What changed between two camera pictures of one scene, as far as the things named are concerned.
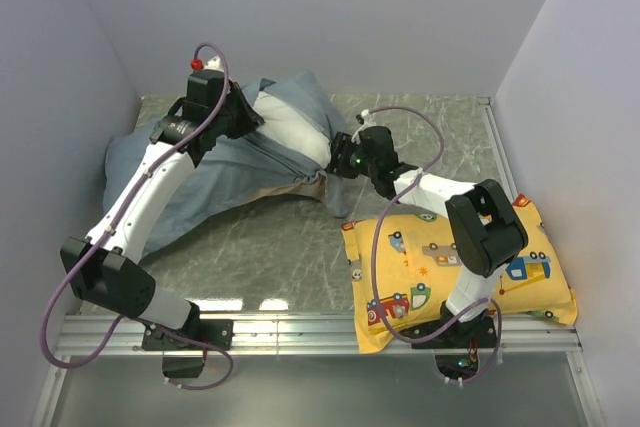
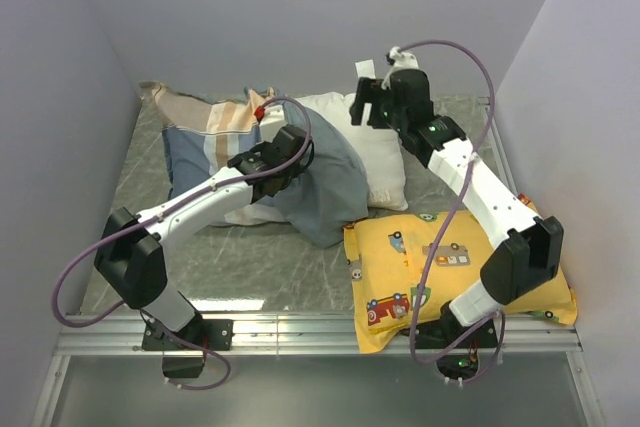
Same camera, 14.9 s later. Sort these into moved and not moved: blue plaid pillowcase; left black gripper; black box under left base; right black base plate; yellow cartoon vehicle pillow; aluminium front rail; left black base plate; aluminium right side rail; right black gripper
Moved: right black gripper; left black gripper; blue plaid pillowcase
Not moved: aluminium front rail; right black base plate; yellow cartoon vehicle pillow; black box under left base; left black base plate; aluminium right side rail
